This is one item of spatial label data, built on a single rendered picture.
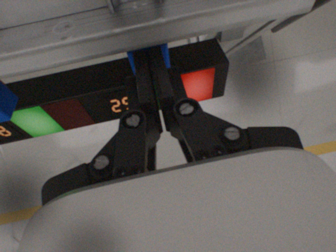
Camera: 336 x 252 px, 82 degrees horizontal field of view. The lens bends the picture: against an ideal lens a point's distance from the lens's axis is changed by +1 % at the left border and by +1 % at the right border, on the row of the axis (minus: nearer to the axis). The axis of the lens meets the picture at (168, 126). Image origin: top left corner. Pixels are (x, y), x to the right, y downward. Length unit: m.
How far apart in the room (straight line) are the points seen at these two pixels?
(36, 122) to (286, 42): 0.94
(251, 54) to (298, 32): 0.21
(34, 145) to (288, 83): 1.11
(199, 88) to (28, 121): 0.15
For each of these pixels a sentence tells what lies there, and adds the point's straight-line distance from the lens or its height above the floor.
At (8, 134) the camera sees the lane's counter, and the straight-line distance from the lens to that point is 0.22.
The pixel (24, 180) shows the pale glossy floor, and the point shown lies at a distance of 1.08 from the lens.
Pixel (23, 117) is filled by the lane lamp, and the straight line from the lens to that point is 0.20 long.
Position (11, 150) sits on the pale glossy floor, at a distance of 1.06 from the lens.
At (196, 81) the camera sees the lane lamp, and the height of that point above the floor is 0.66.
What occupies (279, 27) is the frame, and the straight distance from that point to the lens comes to 0.26.
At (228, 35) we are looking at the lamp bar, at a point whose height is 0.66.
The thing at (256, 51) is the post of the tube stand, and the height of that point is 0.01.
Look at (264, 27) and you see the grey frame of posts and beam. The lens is 0.25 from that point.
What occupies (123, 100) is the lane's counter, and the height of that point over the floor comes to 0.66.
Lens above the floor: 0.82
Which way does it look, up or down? 82 degrees down
